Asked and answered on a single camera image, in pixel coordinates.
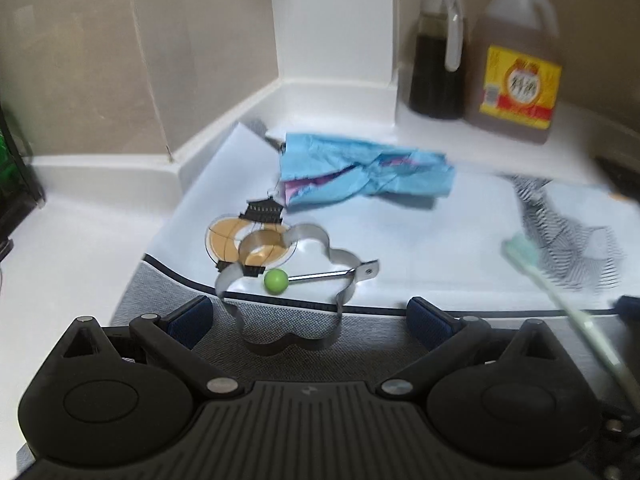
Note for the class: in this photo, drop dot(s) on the pale green toothbrush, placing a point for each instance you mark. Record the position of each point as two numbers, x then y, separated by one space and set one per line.
520 250

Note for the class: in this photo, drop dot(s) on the white patterned paper mat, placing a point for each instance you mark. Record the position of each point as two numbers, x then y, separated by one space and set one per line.
450 250

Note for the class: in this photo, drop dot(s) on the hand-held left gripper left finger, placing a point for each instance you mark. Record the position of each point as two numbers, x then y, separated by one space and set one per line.
187 322

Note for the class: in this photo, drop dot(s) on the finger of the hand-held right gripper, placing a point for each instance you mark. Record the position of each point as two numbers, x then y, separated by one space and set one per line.
627 303
622 445

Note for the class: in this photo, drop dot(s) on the metal flower egg mold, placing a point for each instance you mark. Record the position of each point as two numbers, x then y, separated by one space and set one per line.
275 281

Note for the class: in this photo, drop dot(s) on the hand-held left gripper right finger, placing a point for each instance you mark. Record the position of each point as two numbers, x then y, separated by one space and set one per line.
425 322

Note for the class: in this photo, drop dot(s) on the amber liquid jug yellow label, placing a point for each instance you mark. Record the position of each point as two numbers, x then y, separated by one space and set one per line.
515 85

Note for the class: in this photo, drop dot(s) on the blue wrapper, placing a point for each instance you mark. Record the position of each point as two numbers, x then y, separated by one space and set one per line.
375 170

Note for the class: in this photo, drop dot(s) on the grey fabric mat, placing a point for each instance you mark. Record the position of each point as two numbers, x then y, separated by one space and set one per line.
300 365

